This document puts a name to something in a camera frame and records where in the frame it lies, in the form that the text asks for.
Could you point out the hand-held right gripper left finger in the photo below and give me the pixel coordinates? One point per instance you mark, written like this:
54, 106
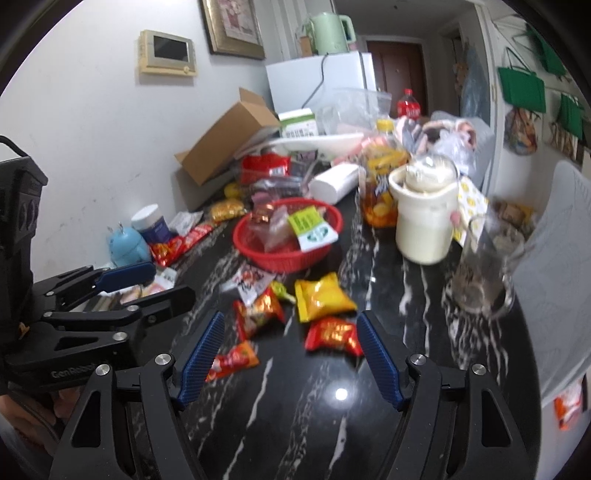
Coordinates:
198, 364

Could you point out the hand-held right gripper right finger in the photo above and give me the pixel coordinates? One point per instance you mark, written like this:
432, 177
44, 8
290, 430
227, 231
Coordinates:
381, 364

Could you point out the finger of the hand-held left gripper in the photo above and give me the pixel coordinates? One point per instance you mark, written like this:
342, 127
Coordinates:
171, 297
129, 274

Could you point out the small red candy packet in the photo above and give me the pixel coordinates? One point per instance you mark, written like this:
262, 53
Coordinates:
235, 357

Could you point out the red gold-print snack packet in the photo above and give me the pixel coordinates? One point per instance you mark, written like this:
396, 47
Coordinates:
330, 334

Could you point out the white red snack packet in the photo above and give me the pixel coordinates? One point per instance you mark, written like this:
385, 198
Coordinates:
249, 281

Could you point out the orange red snack packet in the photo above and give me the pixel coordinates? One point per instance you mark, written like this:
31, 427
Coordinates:
261, 309

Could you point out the yellow snack packet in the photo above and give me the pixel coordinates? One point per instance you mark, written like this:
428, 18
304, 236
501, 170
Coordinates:
323, 297

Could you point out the colourful candy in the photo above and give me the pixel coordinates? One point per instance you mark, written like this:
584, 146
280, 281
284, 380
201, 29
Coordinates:
279, 290

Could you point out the red plastic basket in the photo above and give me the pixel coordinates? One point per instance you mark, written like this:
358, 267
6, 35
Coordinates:
277, 261

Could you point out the small clear zip bag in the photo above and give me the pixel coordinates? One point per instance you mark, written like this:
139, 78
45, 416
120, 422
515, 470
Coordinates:
277, 233

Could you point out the green white snack packet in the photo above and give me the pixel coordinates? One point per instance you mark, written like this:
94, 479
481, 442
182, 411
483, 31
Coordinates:
311, 228

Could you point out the person's left hand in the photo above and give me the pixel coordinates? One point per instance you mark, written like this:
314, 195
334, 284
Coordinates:
27, 420

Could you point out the white pink packet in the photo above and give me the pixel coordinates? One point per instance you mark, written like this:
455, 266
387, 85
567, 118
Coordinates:
159, 277

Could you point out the blue toy robot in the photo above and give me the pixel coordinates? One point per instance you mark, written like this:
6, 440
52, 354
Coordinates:
127, 247

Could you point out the red snack bag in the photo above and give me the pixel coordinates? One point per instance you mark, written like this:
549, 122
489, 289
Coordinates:
166, 251

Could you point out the dark jar with white lid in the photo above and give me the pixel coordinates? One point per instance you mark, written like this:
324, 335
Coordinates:
154, 230

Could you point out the long red snack packet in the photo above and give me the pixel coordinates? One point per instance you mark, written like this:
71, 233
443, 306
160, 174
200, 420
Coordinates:
198, 234

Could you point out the clear plastic wrapper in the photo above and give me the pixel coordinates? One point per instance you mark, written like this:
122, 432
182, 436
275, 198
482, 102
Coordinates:
184, 221

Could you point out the gold snack bag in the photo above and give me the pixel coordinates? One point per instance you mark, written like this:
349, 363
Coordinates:
228, 210

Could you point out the yellow round fruit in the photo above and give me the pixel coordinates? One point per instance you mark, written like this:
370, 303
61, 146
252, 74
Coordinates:
233, 190

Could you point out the glass mug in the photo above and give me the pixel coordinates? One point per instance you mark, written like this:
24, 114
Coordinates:
480, 286

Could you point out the cream electric pot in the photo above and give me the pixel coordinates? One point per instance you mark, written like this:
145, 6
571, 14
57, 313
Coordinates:
420, 226

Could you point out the clear plastic container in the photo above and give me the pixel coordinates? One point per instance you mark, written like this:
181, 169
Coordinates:
277, 187

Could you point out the orange drink bottle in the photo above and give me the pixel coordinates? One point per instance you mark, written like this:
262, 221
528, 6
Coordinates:
378, 203

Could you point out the red packet with white label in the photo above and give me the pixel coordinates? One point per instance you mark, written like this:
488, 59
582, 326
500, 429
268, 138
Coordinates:
265, 164

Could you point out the open cardboard box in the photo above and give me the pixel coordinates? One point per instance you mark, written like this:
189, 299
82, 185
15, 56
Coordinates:
226, 138

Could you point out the smiley print cloth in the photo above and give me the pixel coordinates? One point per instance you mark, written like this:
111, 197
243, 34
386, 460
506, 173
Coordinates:
471, 201

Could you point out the brown snack box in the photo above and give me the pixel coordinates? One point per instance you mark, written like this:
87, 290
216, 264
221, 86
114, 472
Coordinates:
517, 214

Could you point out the white chair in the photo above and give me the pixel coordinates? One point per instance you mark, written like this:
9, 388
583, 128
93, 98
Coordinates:
563, 258

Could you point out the white green box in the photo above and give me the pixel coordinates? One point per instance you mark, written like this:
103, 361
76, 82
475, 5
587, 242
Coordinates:
298, 124

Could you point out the white flat package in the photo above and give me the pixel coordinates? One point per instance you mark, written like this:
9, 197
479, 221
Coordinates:
332, 145

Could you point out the white plastic bag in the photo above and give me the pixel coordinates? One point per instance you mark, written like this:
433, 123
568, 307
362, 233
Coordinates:
457, 147

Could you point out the white grey glove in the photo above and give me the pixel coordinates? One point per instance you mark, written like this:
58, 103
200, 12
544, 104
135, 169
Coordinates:
411, 134

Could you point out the white refrigerator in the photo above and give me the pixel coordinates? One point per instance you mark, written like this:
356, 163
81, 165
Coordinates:
295, 81

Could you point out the large clear zip bag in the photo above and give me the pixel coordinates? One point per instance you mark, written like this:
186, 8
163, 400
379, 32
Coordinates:
355, 108

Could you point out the red cola bottle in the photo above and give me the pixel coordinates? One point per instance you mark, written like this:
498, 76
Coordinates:
408, 106

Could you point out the framed picture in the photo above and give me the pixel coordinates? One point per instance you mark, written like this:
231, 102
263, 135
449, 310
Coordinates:
235, 27

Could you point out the patterned tote bag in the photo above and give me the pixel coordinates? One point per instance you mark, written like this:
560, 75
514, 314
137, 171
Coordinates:
519, 134

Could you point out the brown door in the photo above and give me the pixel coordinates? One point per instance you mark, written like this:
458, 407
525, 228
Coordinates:
392, 69

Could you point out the green electric kettle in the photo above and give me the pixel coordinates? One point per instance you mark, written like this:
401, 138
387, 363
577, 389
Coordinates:
330, 34

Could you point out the large green tote bag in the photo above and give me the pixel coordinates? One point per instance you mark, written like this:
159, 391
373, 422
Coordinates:
521, 90

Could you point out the wall intercom panel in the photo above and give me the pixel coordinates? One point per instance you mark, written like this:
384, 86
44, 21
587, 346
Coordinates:
168, 48

